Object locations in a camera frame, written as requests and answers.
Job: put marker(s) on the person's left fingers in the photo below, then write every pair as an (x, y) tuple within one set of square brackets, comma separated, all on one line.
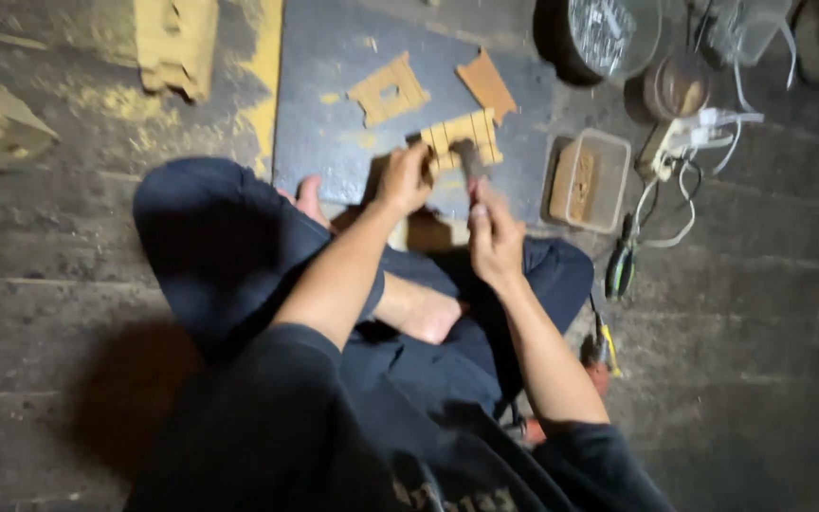
[(420, 158)]

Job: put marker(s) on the small hammer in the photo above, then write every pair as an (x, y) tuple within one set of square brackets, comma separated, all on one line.
[(468, 162)]

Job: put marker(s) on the green black hand tool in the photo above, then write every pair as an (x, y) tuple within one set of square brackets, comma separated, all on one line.
[(621, 267)]

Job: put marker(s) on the orange power tool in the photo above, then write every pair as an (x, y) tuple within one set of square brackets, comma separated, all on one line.
[(580, 384)]

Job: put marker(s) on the person's dark trousers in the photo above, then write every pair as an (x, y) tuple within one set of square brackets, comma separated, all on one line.
[(239, 249)]

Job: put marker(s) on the clear plastic container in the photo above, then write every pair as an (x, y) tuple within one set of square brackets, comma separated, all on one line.
[(589, 180)]

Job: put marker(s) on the person's right foot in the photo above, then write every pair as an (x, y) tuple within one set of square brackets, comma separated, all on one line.
[(308, 203)]

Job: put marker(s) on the person's black shirt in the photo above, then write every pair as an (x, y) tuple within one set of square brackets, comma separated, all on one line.
[(352, 441)]

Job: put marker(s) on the plain brown wooden panel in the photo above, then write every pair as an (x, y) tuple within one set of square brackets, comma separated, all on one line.
[(486, 85)]

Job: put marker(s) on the white power strip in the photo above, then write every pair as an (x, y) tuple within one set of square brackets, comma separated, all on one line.
[(672, 142)]

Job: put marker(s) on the clear plastic jar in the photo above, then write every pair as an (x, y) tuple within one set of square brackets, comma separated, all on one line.
[(743, 28)]

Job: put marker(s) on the person's left foot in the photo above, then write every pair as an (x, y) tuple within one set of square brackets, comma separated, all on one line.
[(424, 313)]

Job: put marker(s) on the wooden block assembly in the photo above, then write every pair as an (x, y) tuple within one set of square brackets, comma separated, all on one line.
[(176, 44)]

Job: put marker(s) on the roll of brown tape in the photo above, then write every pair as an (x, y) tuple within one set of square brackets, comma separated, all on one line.
[(674, 87)]

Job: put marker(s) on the person's right fingers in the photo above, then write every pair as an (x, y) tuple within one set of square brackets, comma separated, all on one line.
[(484, 206)]

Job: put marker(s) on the person's right hand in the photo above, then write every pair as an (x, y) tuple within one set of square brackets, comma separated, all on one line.
[(495, 242)]

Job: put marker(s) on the dark blue work mat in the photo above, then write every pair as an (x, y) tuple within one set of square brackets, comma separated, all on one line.
[(395, 106)]

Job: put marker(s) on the slatted wooden panel piece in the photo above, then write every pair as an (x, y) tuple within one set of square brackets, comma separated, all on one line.
[(463, 142)]

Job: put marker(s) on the person's left hand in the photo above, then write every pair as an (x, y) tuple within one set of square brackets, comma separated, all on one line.
[(401, 181)]

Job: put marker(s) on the wooden panel with window cutout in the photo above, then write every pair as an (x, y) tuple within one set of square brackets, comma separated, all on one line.
[(388, 91)]

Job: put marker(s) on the round tub of nails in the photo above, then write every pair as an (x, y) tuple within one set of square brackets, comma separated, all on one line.
[(598, 35)]

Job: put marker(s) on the person's foot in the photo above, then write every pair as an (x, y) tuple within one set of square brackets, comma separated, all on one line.
[(424, 313), (308, 203)]

